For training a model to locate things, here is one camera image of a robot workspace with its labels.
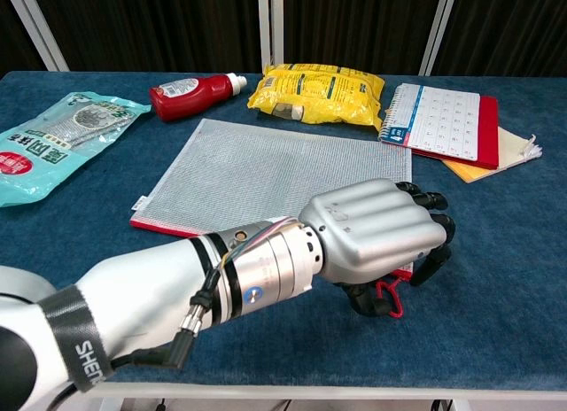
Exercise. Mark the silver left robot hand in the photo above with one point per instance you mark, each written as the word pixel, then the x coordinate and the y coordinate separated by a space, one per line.
pixel 376 225

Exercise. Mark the white mesh zipper pouch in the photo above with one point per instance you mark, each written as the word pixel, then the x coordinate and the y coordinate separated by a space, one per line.
pixel 266 172

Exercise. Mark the yellow snack bag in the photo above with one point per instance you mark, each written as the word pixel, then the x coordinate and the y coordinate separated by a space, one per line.
pixel 319 96

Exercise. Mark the blue table cloth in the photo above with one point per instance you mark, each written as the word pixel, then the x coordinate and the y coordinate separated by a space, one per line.
pixel 443 296

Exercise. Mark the spiral desk calendar red base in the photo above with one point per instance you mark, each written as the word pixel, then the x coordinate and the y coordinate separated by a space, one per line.
pixel 443 123

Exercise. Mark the yellow notepad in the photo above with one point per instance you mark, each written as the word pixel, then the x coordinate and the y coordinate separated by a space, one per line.
pixel 509 149

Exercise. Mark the red ketchup bottle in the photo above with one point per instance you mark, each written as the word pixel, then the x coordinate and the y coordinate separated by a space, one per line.
pixel 190 96

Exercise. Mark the dark curtain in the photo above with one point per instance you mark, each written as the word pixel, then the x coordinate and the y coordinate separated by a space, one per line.
pixel 133 25

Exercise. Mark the teal cleaning cloth package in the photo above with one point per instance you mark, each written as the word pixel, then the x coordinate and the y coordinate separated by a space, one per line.
pixel 53 154

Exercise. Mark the white table frame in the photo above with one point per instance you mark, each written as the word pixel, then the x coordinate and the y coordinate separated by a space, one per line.
pixel 310 392

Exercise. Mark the white frame post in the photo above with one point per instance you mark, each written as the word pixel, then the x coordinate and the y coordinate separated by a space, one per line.
pixel 438 30
pixel 270 25
pixel 40 30

